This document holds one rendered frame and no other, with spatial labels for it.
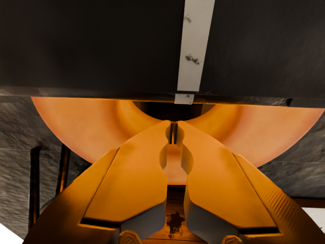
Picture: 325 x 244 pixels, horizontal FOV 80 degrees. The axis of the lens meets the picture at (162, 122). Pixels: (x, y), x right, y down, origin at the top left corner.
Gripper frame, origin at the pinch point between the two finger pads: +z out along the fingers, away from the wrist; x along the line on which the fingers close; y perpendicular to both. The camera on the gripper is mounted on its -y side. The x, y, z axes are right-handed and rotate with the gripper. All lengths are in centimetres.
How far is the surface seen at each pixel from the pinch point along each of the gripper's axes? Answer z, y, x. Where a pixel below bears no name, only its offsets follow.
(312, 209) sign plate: 16.3, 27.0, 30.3
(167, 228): 1.2, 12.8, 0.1
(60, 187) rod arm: 2.6, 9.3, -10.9
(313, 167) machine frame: 15.3, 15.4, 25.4
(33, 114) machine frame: 6.3, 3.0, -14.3
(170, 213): 2.7, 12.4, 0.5
